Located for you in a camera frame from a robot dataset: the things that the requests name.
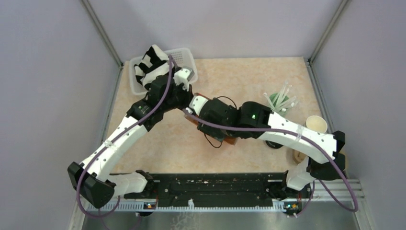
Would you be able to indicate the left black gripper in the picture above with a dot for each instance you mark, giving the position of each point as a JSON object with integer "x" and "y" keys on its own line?
{"x": 187, "y": 95}

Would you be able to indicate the orange paper bag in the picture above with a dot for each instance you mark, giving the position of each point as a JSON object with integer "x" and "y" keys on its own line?
{"x": 230, "y": 141}

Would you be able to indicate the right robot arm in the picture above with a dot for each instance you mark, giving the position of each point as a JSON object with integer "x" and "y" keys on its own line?
{"x": 253, "y": 120}

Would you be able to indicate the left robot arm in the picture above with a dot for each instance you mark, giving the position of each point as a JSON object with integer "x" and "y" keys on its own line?
{"x": 92, "y": 178}

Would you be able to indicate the white plastic basket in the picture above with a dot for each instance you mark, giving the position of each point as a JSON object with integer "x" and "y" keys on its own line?
{"x": 183, "y": 58}

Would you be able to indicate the black white striped cloth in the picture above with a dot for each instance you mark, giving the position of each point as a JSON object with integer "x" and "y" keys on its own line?
{"x": 153, "y": 64}

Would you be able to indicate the green straw holder cup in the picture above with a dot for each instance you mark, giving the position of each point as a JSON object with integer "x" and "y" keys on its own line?
{"x": 278, "y": 102}

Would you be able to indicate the white wrapped straws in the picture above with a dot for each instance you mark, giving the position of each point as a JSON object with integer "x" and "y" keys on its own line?
{"x": 293, "y": 101}

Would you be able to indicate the black lid on table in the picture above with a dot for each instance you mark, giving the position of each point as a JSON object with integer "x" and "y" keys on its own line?
{"x": 273, "y": 145}

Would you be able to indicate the cardboard cup carrier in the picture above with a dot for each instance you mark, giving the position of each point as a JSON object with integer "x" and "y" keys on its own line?
{"x": 299, "y": 157}

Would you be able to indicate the stack of paper cups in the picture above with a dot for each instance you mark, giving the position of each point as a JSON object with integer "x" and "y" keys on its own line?
{"x": 316, "y": 123}

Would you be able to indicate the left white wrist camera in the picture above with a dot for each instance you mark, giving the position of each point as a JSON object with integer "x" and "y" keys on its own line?
{"x": 183, "y": 77}

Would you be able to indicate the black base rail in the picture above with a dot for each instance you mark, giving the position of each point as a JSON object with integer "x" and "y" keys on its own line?
{"x": 216, "y": 192}

